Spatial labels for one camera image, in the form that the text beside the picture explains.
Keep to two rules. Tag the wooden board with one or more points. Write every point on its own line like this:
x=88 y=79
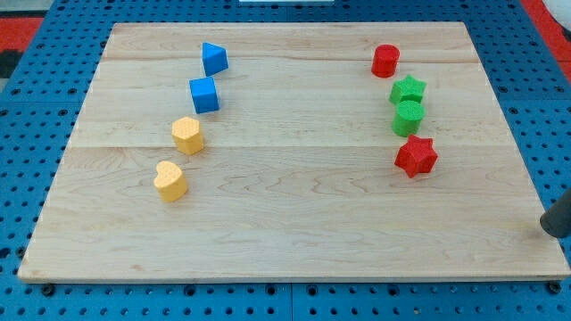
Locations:
x=296 y=181

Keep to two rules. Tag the blue cube block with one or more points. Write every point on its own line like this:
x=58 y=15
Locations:
x=204 y=94

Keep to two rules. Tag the yellow hexagon block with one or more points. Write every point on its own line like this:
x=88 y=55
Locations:
x=187 y=135

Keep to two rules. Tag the yellow heart block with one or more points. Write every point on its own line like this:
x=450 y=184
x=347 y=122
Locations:
x=170 y=181

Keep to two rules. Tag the blue triangle block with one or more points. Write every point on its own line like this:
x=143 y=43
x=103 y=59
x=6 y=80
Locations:
x=214 y=58

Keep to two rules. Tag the green cylinder block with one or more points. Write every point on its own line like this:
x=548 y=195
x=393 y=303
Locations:
x=408 y=117

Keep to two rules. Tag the red star block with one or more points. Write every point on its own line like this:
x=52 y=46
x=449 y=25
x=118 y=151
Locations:
x=416 y=156

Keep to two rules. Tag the red cylinder block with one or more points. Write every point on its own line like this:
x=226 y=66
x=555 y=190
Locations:
x=385 y=61

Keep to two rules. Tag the green star block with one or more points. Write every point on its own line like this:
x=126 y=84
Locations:
x=407 y=89

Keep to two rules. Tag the white object top right corner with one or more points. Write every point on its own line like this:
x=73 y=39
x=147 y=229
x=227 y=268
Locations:
x=560 y=10

